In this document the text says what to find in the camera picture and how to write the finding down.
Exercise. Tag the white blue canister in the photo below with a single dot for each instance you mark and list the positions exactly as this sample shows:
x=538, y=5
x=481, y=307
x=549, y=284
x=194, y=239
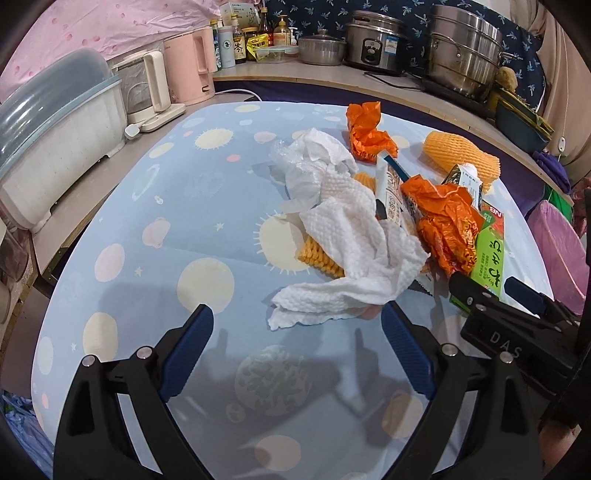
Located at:
x=226, y=48

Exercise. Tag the flattened yellow foam net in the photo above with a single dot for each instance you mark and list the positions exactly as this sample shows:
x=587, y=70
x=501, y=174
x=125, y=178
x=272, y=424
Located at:
x=318, y=261

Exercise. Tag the steel steamer pot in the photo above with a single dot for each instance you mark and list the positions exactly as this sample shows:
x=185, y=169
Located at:
x=461, y=55

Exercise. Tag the glass jar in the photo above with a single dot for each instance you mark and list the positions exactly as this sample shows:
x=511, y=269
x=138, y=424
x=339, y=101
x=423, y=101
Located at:
x=250, y=39

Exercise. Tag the steel rice cooker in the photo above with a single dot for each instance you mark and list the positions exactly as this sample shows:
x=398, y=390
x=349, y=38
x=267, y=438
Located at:
x=374, y=46

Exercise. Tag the dark green basin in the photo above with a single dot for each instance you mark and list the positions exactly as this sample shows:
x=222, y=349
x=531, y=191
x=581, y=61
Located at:
x=519, y=124

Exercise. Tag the orange liquid bottle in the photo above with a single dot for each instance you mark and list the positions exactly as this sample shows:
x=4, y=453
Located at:
x=281, y=33

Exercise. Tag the flat green box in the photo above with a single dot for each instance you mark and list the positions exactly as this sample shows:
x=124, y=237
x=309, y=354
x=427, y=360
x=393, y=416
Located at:
x=490, y=251

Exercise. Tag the steel pot with glass lid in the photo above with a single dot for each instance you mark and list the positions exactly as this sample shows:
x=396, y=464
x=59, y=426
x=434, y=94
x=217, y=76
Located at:
x=322, y=50

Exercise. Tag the black induction cooker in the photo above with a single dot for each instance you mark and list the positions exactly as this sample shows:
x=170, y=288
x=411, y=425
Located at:
x=461, y=104

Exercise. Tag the beige curtain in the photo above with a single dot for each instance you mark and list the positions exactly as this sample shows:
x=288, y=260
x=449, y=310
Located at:
x=561, y=69

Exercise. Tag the dark sauce bottle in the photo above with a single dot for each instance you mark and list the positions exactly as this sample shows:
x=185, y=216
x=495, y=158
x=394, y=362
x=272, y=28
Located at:
x=264, y=25

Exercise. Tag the blue plastic bag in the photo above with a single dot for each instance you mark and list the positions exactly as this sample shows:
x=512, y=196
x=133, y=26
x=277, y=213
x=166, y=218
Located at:
x=21, y=438

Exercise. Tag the yellow snack packet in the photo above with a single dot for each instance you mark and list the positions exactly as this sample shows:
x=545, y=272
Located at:
x=258, y=44

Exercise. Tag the white power plug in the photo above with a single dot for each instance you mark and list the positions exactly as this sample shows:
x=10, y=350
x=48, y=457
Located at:
x=133, y=131

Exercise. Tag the white embossed paper towel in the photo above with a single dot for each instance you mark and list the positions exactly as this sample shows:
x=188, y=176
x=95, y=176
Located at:
x=351, y=230

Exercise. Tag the green plastic item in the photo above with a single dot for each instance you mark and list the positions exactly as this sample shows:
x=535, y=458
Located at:
x=559, y=201

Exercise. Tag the small green white carton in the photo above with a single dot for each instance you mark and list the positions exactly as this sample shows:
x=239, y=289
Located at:
x=466, y=177

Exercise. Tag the yellow loofah sponge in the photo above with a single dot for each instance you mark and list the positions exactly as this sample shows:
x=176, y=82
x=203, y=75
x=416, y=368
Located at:
x=506, y=77

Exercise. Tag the blue planet print tablecloth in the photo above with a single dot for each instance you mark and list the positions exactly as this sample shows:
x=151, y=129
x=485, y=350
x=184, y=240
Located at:
x=184, y=230

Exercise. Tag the dark bottle white label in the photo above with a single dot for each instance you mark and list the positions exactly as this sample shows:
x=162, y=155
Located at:
x=238, y=46

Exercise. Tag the person's right forearm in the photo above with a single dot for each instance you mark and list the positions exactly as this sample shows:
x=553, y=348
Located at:
x=561, y=454

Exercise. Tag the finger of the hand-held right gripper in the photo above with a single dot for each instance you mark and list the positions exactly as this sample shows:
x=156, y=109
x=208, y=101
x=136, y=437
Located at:
x=526, y=296
x=473, y=291

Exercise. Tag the long white printed box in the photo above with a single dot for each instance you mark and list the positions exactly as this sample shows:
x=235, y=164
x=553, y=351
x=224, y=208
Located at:
x=392, y=189

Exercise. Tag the white dish rack with cover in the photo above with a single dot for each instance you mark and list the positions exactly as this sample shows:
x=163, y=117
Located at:
x=51, y=138

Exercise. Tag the small crumpled orange wrapper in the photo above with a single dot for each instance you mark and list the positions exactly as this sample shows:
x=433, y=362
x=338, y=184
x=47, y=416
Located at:
x=367, y=134

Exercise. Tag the large orange wrapper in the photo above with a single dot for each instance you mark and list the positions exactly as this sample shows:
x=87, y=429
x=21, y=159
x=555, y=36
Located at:
x=443, y=221

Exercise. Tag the crumpled white tissue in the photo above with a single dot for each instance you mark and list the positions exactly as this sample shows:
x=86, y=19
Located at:
x=323, y=147

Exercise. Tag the white glass electric kettle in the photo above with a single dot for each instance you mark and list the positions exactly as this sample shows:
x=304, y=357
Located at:
x=147, y=87

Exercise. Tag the clear plastic food container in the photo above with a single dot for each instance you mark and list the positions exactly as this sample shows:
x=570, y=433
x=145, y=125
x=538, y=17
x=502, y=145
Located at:
x=277, y=54

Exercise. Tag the purple cloth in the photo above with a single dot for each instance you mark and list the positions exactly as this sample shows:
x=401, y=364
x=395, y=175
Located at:
x=554, y=170

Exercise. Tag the green label bottle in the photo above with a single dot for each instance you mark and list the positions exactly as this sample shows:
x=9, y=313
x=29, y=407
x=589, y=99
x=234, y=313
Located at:
x=214, y=44

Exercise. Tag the yellow foam fruit net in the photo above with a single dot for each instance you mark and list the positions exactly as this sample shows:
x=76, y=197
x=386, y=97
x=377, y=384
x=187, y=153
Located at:
x=461, y=150

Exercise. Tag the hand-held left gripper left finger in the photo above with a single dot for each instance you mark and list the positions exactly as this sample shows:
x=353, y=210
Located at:
x=189, y=350

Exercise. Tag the crumpled clear plastic bag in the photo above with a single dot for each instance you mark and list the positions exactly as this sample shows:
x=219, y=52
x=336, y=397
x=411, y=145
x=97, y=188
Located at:
x=295, y=177

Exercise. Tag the pink trash bin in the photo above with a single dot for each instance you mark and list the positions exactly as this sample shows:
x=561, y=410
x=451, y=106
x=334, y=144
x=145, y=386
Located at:
x=554, y=249

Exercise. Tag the dark blue printed curtain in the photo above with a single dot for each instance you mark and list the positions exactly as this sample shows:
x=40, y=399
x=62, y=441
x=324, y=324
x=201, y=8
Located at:
x=314, y=14

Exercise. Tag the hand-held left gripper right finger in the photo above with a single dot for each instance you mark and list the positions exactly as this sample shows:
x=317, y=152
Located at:
x=408, y=350

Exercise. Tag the pink electric kettle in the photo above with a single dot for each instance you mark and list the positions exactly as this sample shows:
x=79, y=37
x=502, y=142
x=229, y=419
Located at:
x=187, y=64

